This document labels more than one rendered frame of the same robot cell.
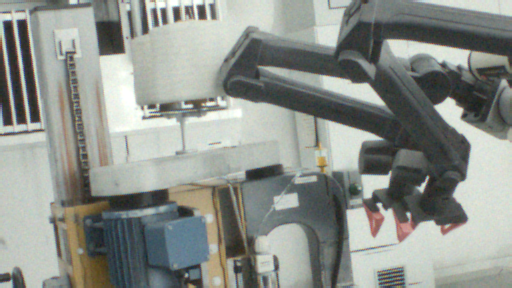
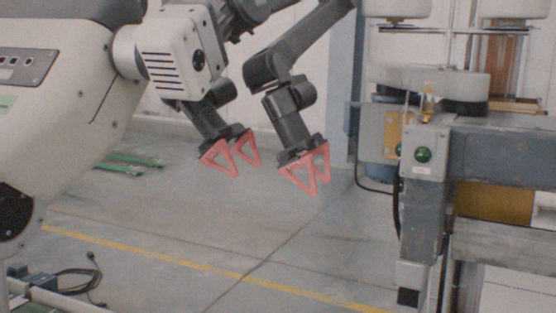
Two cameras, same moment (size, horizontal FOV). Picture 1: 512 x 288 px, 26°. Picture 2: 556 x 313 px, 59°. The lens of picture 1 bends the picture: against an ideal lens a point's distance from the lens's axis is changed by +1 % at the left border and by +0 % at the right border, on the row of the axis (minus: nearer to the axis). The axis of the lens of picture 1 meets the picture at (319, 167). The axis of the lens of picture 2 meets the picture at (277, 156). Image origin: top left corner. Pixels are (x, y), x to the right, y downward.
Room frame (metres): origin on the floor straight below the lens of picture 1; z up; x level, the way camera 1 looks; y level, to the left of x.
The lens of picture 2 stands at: (2.97, -0.85, 1.47)
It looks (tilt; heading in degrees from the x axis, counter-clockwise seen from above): 13 degrees down; 135
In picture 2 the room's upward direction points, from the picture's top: 2 degrees clockwise
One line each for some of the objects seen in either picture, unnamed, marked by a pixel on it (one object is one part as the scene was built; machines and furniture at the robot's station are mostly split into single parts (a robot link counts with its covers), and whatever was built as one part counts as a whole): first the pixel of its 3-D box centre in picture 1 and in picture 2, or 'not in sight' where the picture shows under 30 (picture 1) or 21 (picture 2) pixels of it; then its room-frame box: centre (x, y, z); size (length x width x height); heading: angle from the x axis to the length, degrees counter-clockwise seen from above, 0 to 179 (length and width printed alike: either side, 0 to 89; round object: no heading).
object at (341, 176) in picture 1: (348, 188); (424, 151); (2.54, -0.06, 1.29); 0.08 x 0.05 x 0.09; 21
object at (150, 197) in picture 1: (138, 198); (397, 89); (2.21, 0.37, 1.35); 0.12 x 0.12 x 0.04
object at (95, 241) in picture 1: (117, 233); not in sight; (2.27, 0.43, 1.27); 0.12 x 0.09 x 0.09; 111
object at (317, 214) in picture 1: (276, 225); (491, 180); (2.59, 0.12, 1.21); 0.30 x 0.25 x 0.30; 21
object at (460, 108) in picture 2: (264, 171); (464, 106); (2.52, 0.13, 1.35); 0.09 x 0.09 x 0.03
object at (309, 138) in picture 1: (306, 120); not in sight; (6.40, 0.04, 1.34); 0.24 x 0.04 x 0.32; 21
